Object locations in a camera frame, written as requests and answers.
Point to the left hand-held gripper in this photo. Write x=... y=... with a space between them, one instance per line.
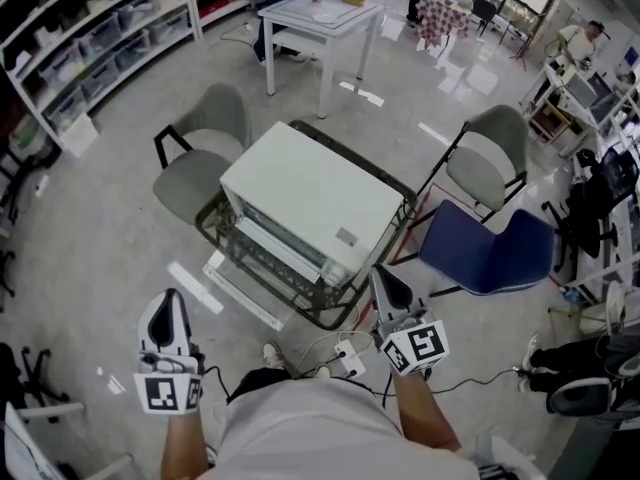
x=162 y=393

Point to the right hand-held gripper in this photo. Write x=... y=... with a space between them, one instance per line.
x=420 y=348

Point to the person's left forearm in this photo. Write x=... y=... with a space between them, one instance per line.
x=182 y=448

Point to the person's right forearm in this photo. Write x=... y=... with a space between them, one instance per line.
x=425 y=413

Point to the white oven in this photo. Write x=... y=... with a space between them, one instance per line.
x=310 y=188

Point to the dark wicker glass-top table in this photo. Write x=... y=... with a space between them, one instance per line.
x=320 y=303

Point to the white power strip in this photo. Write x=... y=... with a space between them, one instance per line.
x=349 y=358

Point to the blue folding chair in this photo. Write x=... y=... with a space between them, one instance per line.
x=460 y=243

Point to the person's right white shoe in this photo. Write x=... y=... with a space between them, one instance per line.
x=322 y=371

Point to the person's white shoe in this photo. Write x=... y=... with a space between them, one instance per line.
x=272 y=353
x=322 y=371

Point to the person's black trousers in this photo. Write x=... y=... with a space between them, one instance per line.
x=255 y=383

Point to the person's left white shoe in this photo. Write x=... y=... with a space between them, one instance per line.
x=272 y=353

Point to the grey folding chair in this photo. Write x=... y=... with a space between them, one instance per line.
x=475 y=178

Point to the grey padded armchair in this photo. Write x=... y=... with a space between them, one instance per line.
x=190 y=178

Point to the person's white shirt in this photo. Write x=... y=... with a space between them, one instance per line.
x=310 y=433

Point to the blue bottle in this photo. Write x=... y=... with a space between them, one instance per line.
x=570 y=295

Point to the small white floor object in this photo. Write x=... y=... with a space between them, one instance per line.
x=42 y=185

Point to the office chair with black jacket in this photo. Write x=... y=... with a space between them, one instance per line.
x=585 y=213

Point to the grey mesh office chair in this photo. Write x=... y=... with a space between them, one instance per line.
x=575 y=398

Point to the white box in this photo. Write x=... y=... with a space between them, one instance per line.
x=80 y=135

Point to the white plastic chair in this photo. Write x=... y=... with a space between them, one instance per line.
x=612 y=308

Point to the small wooden table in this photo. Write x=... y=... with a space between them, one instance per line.
x=550 y=123

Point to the pale green basket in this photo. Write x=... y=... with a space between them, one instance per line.
x=25 y=138

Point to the cluttered white desk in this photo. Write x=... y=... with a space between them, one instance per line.
x=580 y=93

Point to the checkered cloth table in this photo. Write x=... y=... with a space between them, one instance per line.
x=442 y=18

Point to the white plate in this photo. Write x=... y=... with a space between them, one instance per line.
x=324 y=18

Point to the row of clear storage bins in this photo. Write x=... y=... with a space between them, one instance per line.
x=100 y=38

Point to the white square table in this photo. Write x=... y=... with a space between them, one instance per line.
x=300 y=10

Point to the white shelf unit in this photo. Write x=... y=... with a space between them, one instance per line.
x=192 y=3

